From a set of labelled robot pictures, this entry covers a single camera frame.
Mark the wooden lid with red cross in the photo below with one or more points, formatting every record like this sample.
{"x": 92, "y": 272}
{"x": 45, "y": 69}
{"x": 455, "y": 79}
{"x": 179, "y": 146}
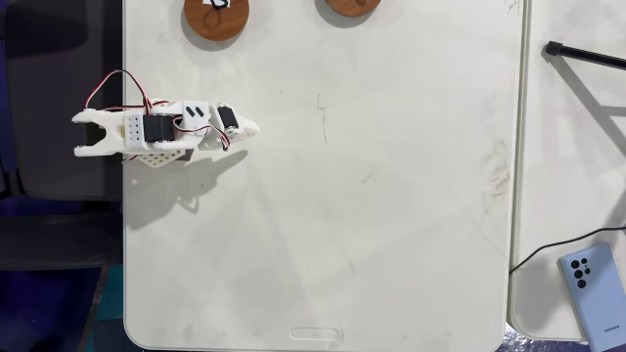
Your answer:
{"x": 215, "y": 27}

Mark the light blue smartphone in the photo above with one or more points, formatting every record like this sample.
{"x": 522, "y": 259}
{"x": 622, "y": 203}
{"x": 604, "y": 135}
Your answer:
{"x": 596, "y": 298}

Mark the mesh back office chair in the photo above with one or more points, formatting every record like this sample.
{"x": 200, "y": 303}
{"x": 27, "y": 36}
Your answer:
{"x": 49, "y": 49}

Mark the black tripod leg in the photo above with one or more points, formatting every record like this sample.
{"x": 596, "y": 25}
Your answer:
{"x": 587, "y": 55}

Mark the plain wooden lid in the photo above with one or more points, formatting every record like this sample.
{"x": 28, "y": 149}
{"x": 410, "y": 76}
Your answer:
{"x": 352, "y": 7}

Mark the grey cushioned office chair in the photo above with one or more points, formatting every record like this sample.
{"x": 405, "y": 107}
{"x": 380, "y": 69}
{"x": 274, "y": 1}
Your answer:
{"x": 54, "y": 242}

